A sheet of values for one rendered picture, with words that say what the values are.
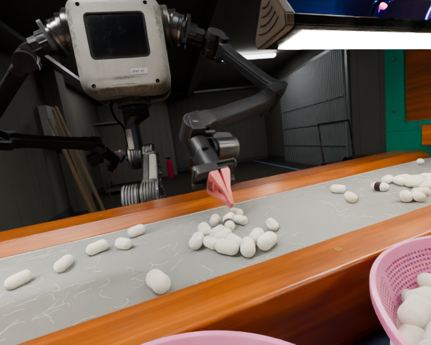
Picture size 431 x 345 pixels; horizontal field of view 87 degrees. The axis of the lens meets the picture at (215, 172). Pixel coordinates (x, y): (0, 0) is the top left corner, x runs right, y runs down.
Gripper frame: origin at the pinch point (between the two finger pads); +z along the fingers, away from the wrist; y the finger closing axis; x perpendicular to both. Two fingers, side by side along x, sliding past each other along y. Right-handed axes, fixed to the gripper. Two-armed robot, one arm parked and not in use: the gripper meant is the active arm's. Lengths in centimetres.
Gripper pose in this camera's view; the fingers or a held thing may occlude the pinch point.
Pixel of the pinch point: (230, 202)
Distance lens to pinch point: 46.8
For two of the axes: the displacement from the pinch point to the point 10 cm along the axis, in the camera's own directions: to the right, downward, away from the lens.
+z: 3.9, 6.8, -6.2
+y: 9.2, -2.2, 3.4
